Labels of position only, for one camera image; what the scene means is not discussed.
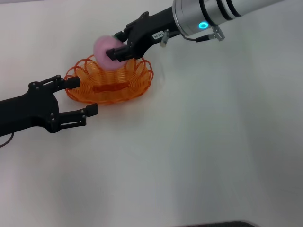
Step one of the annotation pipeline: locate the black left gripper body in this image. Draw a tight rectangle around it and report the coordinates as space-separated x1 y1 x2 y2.
0 82 59 137

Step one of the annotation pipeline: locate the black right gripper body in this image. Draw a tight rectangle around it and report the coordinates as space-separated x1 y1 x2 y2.
123 7 177 59

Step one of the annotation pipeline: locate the pink peach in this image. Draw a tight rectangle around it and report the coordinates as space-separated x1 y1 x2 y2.
93 35 127 71

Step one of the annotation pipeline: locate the orange woven plastic basket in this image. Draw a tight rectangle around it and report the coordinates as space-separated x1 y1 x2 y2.
64 53 154 105

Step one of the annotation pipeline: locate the dark rounded robot base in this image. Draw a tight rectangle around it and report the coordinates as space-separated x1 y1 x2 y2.
189 220 258 227

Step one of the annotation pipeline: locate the small silver metal bracket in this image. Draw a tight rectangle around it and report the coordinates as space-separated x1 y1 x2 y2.
160 29 170 47

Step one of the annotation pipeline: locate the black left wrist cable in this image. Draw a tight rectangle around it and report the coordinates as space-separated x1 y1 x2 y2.
0 132 15 148

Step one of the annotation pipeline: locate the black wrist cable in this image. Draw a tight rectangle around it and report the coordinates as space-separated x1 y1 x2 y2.
182 25 225 43
0 132 15 148

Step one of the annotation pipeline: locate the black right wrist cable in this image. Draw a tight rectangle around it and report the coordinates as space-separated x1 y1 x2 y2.
182 25 225 43

